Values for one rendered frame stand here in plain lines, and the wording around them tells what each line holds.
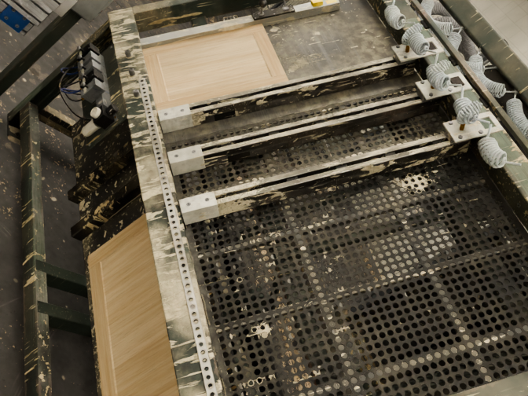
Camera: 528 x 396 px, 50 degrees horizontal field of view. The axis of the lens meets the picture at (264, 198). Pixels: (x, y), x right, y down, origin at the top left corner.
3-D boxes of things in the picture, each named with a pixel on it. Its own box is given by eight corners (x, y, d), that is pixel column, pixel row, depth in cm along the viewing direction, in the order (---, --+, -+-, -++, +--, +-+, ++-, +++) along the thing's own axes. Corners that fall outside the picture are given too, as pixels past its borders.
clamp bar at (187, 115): (159, 119, 232) (147, 74, 213) (429, 56, 246) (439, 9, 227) (163, 137, 226) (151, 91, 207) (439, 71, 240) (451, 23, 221)
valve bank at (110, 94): (53, 58, 255) (89, 24, 247) (78, 75, 265) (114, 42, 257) (59, 135, 225) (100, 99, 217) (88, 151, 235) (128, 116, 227)
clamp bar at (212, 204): (181, 207, 204) (168, 163, 185) (482, 130, 218) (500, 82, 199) (185, 229, 198) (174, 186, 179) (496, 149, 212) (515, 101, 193)
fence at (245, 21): (141, 45, 262) (139, 38, 259) (335, 4, 274) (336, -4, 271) (142, 52, 259) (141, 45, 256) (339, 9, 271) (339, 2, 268)
